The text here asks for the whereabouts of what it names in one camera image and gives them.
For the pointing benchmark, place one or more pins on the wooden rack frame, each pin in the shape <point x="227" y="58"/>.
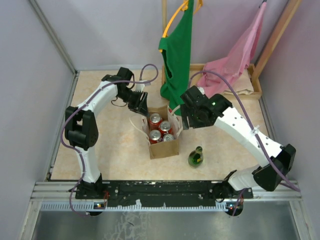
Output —
<point x="283" y="22"/>

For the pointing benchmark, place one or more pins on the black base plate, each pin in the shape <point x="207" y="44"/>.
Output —
<point x="160" y="193"/>

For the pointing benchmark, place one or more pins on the red cola can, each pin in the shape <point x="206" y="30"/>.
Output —
<point x="165" y="128"/>
<point x="155" y="136"/>
<point x="155" y="120"/>

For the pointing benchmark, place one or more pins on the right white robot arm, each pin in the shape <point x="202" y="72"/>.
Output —
<point x="274" y="160"/>

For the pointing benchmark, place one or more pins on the green glass bottle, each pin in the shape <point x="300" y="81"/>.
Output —
<point x="196" y="157"/>

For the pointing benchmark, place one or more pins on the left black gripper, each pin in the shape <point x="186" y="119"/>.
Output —
<point x="140" y="106"/>

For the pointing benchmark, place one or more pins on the pink shirt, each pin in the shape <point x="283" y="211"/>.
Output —
<point x="236" y="62"/>

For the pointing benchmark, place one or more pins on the yellow clothes hanger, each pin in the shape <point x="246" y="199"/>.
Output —
<point x="179" y="40"/>

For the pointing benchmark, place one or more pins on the aluminium rail frame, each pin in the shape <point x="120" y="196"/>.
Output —
<point x="44" y="192"/>

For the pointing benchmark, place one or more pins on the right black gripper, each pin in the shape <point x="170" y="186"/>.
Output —
<point x="187" y="121"/>

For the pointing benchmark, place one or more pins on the beige cloth in tray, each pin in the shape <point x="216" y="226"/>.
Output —
<point x="243" y="85"/>

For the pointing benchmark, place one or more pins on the watermelon print canvas bag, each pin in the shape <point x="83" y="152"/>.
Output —
<point x="162" y="149"/>

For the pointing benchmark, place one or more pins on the purple soda can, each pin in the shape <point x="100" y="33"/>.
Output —
<point x="168" y="137"/>

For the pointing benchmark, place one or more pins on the green t-shirt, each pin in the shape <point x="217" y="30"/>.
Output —
<point x="177" y="70"/>

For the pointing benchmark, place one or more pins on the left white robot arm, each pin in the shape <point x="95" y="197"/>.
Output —
<point x="80" y="131"/>

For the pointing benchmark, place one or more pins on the wooden tray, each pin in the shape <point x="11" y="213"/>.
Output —
<point x="255" y="84"/>

